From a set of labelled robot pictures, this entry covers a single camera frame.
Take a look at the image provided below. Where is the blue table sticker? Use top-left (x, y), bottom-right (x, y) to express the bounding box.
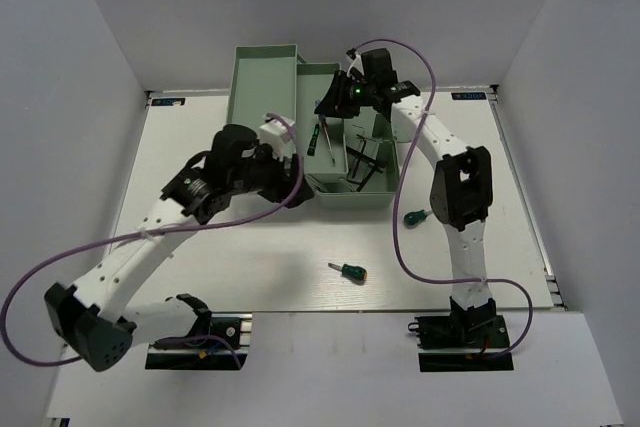
top-left (151, 97), bottom-right (186, 107)
top-left (451, 91), bottom-right (487, 101)

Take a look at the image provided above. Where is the green plastic toolbox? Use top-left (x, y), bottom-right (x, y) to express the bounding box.
top-left (227, 44), bottom-right (399, 210)

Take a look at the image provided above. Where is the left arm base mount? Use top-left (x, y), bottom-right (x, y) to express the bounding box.
top-left (145, 314), bottom-right (253, 372)

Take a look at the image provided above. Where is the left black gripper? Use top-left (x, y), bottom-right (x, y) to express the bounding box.
top-left (230, 138), bottom-right (316, 208)

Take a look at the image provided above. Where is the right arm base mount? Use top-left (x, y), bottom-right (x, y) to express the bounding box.
top-left (407, 315), bottom-right (514, 373)

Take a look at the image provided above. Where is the green stubby screwdriver orange cap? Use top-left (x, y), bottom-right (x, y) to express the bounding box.
top-left (328, 263), bottom-right (367, 284)

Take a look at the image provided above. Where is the green stubby screwdriver clear cap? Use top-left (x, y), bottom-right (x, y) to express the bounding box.
top-left (403, 209), bottom-right (432, 229)

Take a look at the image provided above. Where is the slim black green screwdriver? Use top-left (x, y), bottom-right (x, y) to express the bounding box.
top-left (306, 122), bottom-right (320, 157)

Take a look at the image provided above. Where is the medium brown hex key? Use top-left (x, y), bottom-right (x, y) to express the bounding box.
top-left (346, 146), bottom-right (386, 172)

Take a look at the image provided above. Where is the left blue table sticker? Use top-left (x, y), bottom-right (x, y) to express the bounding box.
top-left (151, 97), bottom-right (186, 107)

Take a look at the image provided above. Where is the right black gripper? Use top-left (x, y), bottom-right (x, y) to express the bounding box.
top-left (315, 70), bottom-right (376, 119)

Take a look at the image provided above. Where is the right blue table sticker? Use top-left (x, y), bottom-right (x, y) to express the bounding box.
top-left (451, 91), bottom-right (487, 101)

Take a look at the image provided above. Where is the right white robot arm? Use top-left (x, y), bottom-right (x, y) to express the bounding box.
top-left (316, 48), bottom-right (496, 346)

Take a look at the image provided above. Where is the thin brown hex key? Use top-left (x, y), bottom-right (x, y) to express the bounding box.
top-left (352, 134), bottom-right (377, 179)

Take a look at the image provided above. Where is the large brown hex key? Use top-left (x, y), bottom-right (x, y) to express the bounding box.
top-left (346, 136), bottom-right (395, 193)

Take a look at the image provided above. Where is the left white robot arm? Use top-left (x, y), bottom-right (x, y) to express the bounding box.
top-left (44, 94), bottom-right (314, 372)

